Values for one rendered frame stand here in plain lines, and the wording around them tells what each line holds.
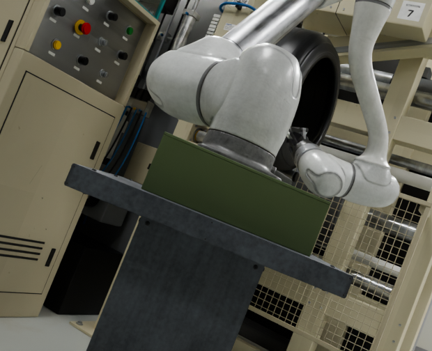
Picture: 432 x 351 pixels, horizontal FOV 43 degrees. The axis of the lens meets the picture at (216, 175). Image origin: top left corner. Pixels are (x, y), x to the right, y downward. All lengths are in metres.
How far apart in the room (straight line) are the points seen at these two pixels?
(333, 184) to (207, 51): 0.49
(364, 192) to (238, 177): 0.63
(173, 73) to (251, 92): 0.22
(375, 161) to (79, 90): 1.07
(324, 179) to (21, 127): 1.01
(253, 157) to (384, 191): 0.58
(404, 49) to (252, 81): 1.50
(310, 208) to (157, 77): 0.49
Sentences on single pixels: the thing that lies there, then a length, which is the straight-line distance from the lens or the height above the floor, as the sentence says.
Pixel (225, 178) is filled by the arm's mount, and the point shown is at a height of 0.72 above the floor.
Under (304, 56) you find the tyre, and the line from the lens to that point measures 2.04.
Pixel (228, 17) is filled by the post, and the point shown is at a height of 1.42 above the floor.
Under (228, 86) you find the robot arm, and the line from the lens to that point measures 1.15.
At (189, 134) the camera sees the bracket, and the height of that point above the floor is 0.88.
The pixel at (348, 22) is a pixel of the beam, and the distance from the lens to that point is 2.60.
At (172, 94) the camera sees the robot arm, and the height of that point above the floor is 0.87.
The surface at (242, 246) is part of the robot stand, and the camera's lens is 0.92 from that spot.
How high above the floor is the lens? 0.68
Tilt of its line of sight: 3 degrees up
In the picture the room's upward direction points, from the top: 22 degrees clockwise
